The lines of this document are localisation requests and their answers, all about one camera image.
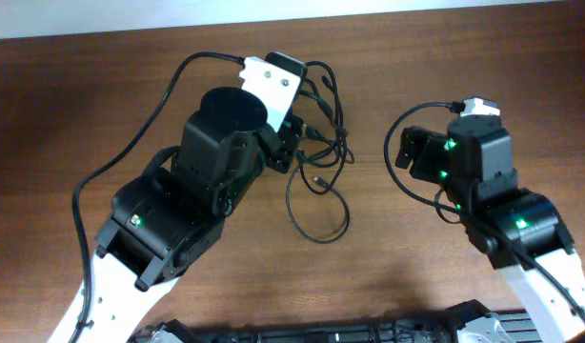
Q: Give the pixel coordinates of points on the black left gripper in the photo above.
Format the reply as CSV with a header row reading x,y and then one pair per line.
x,y
283,155

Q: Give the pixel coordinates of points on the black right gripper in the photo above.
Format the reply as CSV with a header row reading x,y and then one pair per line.
x,y
433,145

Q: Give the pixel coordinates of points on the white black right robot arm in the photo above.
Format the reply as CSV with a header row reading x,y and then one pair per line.
x,y
521,232

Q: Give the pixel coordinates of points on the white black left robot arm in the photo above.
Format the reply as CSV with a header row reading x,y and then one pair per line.
x,y
175,210

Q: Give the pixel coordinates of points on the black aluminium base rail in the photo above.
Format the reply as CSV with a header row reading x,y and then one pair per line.
x,y
469,321

